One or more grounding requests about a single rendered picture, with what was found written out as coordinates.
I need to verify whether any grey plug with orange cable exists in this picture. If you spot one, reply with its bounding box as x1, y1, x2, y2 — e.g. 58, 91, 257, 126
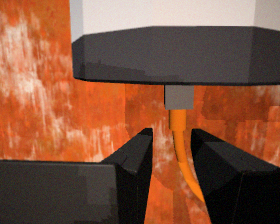
164, 85, 205, 203

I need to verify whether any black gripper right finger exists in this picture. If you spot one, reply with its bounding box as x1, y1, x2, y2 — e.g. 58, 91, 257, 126
190, 128, 280, 224

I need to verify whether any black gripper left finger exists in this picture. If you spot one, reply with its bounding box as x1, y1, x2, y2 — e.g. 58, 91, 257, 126
0, 128, 153, 224

